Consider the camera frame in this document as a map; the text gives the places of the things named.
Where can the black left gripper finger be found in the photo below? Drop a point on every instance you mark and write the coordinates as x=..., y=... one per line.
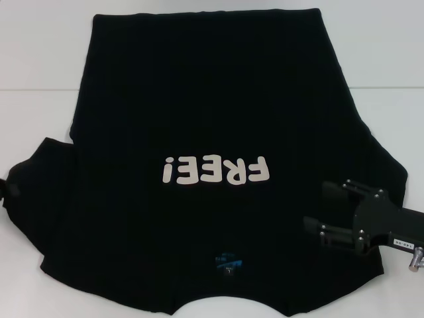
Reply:
x=2, y=189

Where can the black shirt with FREE print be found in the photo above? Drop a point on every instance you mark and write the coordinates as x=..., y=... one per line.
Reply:
x=212, y=99

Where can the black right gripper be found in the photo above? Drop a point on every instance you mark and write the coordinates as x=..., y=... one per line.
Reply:
x=384, y=220

